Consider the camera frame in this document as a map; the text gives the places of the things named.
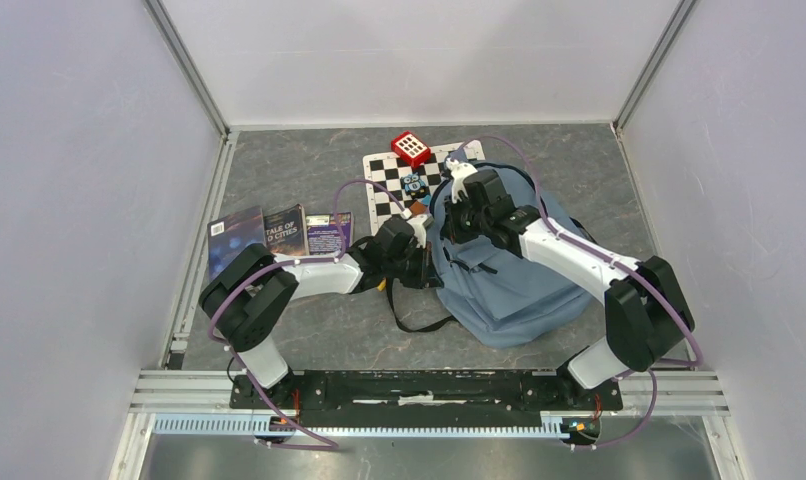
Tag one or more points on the blue student backpack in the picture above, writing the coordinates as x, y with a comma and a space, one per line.
501, 298

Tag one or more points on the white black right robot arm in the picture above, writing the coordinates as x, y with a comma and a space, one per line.
646, 314

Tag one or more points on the red calculator toy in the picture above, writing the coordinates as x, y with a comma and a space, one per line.
412, 150

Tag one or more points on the Tale of Two Cities book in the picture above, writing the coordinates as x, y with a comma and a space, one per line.
285, 231

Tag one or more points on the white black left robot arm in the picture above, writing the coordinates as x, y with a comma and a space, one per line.
246, 300

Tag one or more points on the black white checkerboard mat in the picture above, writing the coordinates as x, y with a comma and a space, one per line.
389, 171

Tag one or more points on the brown small block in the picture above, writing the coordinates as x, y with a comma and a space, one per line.
417, 209

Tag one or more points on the dark blue barcode book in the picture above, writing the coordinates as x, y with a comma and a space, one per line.
228, 236

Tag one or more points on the blue owl eraser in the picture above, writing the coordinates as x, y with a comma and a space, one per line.
414, 186

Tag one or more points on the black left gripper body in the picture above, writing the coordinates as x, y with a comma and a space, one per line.
414, 266

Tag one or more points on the purple cover book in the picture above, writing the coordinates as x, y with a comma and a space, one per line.
327, 235

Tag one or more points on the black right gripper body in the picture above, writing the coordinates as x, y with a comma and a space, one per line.
465, 223

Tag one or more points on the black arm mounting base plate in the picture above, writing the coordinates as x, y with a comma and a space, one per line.
435, 398

